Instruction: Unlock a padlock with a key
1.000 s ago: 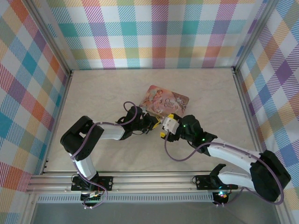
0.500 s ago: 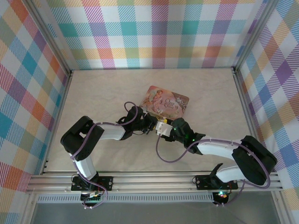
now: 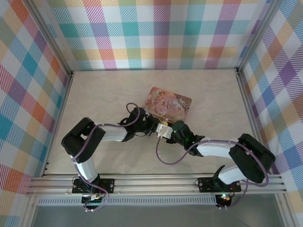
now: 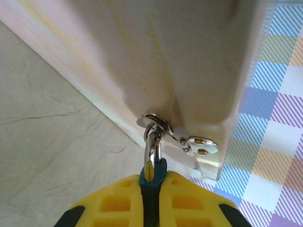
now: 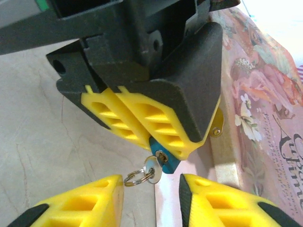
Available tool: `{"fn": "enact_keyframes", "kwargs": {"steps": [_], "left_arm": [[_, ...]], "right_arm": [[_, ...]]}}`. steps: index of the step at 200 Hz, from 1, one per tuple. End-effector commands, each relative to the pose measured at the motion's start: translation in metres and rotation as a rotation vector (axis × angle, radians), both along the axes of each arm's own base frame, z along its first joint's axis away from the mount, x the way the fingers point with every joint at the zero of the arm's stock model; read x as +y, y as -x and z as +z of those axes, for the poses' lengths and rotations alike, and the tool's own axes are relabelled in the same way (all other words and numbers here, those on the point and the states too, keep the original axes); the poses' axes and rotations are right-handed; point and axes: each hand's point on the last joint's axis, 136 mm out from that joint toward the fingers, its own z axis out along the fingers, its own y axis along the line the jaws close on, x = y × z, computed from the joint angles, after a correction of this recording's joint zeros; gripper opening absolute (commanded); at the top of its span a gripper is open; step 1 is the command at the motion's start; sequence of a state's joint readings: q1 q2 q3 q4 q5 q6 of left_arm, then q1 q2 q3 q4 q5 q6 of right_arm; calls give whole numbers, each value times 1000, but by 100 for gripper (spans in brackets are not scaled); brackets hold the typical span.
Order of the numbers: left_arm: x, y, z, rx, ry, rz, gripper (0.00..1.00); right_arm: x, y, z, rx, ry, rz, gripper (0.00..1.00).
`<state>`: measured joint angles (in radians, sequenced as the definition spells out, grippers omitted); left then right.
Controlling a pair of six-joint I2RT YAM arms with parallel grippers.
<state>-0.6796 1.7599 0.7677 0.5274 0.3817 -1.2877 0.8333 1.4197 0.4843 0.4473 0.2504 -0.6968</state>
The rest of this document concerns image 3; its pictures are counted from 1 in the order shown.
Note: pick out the pink illustrated tin box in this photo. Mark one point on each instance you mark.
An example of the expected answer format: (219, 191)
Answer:
(170, 104)

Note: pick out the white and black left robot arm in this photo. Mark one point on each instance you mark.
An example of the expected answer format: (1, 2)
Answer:
(111, 134)

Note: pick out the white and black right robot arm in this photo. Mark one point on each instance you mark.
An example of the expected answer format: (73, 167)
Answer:
(251, 156)

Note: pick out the controller board with green light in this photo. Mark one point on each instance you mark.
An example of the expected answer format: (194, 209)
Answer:
(223, 198)

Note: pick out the controller board with connectors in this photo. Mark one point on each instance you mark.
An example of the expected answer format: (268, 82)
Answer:
(93, 198)

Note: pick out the aluminium mounting rail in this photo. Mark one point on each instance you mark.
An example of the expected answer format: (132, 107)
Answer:
(154, 183)

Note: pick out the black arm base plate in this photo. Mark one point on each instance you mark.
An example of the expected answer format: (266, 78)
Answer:
(107, 185)
(206, 184)

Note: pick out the aluminium table side rail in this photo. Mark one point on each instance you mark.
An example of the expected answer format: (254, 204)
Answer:
(58, 113)
(253, 118)

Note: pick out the aluminium frame post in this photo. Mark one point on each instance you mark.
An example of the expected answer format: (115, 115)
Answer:
(50, 35)
(256, 35)

